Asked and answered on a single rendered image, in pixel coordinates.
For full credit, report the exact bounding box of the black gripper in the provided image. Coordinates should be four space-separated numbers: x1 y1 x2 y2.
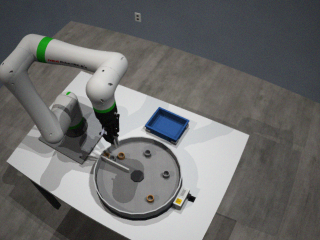
99 113 120 148

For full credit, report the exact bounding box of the blue crate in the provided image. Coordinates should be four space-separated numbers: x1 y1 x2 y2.
145 107 190 146

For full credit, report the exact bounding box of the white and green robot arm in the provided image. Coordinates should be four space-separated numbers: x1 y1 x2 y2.
0 34 128 144

